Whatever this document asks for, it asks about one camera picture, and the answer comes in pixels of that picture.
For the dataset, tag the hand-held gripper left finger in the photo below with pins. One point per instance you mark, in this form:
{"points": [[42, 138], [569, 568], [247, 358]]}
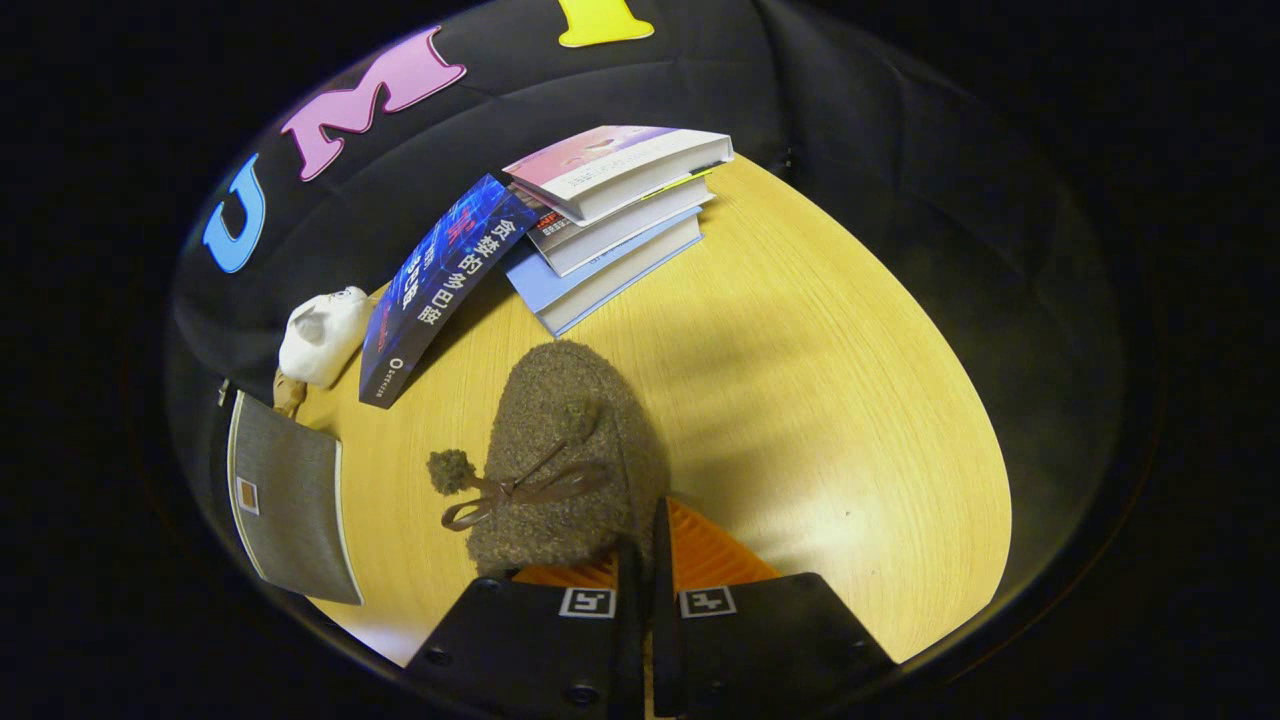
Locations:
{"points": [[632, 640]]}

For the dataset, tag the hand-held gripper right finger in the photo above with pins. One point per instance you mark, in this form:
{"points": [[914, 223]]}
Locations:
{"points": [[663, 620]]}

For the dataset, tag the brown fuzzy shoe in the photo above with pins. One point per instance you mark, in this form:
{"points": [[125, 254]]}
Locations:
{"points": [[560, 420]]}

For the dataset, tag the grey fabric storage box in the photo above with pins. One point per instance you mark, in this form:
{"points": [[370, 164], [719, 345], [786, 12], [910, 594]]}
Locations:
{"points": [[290, 500]]}

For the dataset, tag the light blue book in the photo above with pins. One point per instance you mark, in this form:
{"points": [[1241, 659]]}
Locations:
{"points": [[600, 285]]}

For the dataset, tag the white book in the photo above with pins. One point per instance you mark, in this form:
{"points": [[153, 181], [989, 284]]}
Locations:
{"points": [[620, 230]]}

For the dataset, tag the dark blue book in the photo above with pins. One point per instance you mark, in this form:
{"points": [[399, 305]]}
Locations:
{"points": [[440, 290]]}

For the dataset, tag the brown striped plush toy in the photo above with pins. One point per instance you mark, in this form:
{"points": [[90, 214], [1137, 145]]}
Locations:
{"points": [[289, 395]]}

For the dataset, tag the white plush toy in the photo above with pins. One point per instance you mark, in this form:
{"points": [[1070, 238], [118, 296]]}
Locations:
{"points": [[320, 335]]}

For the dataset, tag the black backdrop cloth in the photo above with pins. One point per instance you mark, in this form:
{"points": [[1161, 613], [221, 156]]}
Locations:
{"points": [[900, 150]]}

